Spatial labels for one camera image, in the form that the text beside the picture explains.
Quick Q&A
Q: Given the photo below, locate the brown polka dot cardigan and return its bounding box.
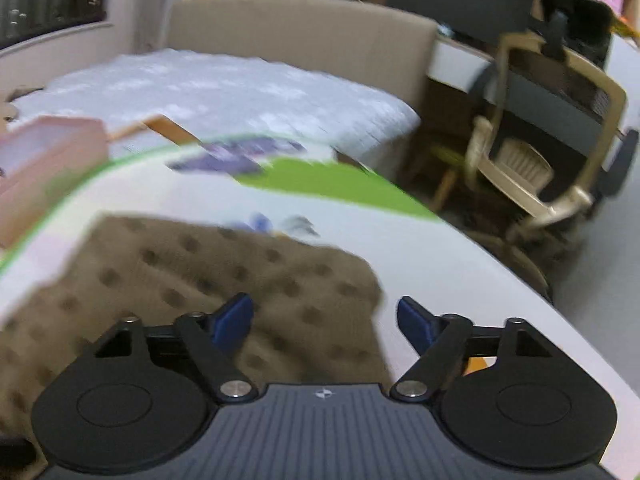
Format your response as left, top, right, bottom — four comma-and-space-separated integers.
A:
1, 217, 390, 434

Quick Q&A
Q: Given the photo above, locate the cartoon animal play mat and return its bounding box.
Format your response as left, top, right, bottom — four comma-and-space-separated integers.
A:
1, 146, 639, 479

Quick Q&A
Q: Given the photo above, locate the beige mesh office chair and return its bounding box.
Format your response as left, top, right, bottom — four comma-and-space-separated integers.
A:
404, 0, 640, 261

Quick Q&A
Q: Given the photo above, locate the white quilted mattress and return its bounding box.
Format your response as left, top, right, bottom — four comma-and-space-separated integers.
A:
11, 49, 420, 165

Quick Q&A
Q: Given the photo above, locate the pink cardboard box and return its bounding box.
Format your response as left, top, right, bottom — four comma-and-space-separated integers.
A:
1, 116, 108, 249

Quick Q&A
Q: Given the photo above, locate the white desk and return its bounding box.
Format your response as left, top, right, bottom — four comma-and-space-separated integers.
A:
427, 35, 494, 91

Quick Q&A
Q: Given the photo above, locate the beige upholstered headboard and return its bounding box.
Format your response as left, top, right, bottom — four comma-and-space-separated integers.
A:
165, 0, 437, 107

